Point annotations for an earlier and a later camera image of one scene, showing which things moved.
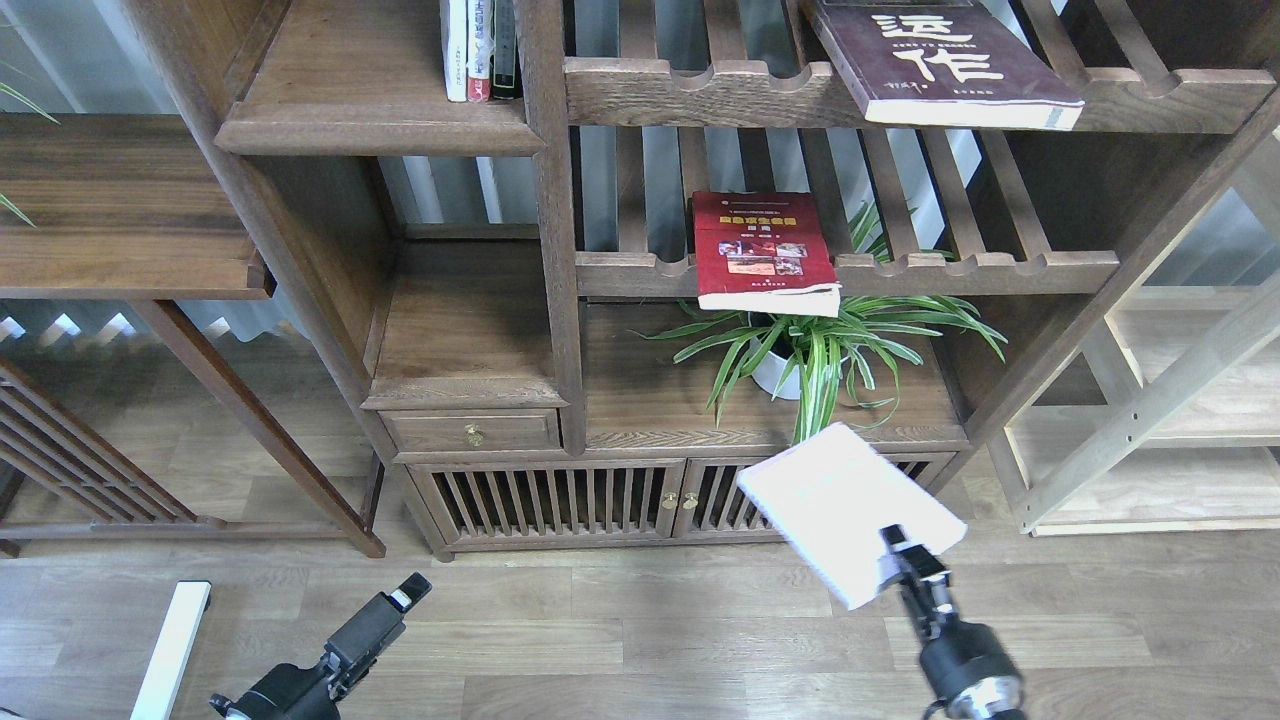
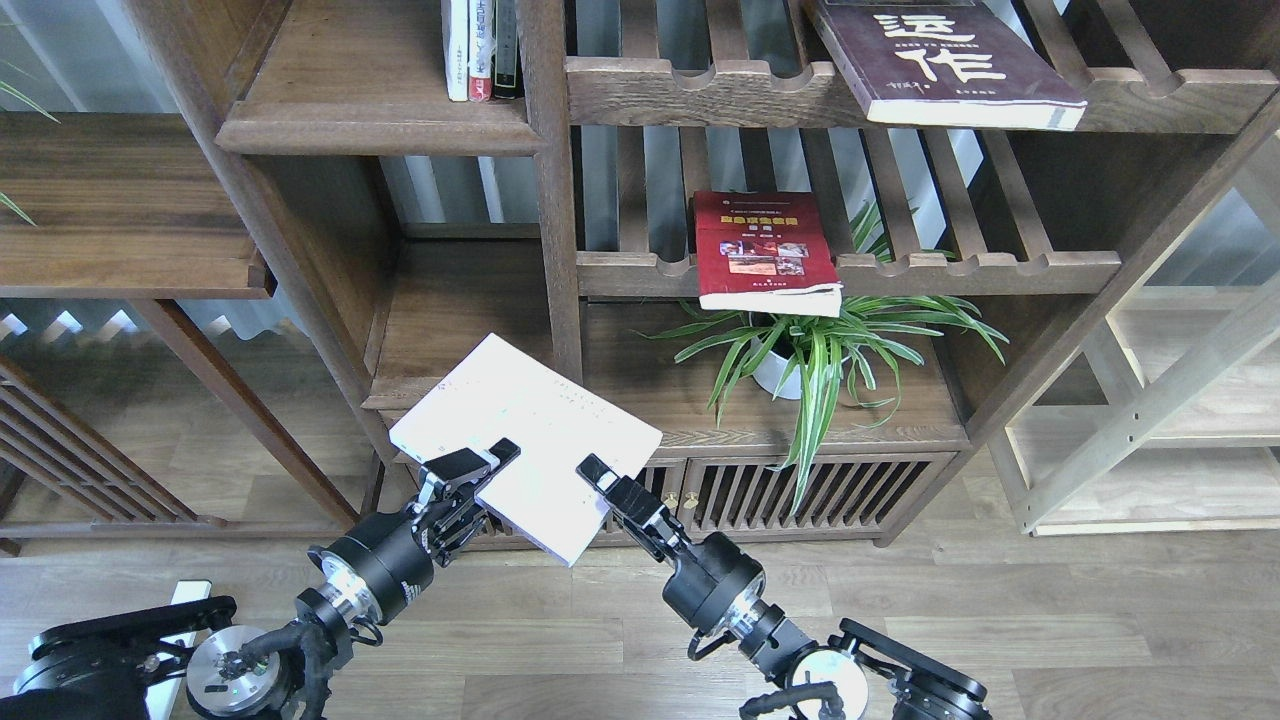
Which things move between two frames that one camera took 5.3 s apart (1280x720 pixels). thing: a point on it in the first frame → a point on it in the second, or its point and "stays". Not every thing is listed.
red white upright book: (480, 41) stays
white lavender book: (829, 497) → (499, 392)
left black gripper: (292, 693) → (381, 568)
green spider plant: (840, 351) stays
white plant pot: (770, 370) stays
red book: (762, 252) stays
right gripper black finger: (921, 578) → (641, 514)
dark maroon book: (941, 62) stays
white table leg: (190, 601) stays
